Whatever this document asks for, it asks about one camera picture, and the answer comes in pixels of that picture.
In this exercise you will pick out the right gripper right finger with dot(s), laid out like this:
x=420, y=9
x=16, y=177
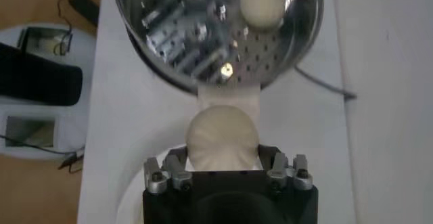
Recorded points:
x=280, y=174

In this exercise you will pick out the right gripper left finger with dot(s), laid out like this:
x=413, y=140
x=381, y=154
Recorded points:
x=179, y=178

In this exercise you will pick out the white steamed baozi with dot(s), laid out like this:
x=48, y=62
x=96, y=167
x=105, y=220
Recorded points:
x=221, y=137
x=262, y=5

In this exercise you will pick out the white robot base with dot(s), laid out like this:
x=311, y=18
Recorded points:
x=67, y=127

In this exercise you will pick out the black floor power brick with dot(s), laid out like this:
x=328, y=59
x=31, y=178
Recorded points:
x=84, y=7

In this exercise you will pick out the black robot body part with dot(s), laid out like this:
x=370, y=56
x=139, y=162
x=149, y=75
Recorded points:
x=40, y=80

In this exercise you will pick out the white round plate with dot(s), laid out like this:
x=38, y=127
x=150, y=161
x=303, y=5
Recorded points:
x=130, y=195

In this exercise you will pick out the stainless steel steamer basket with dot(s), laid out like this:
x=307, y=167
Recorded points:
x=189, y=25

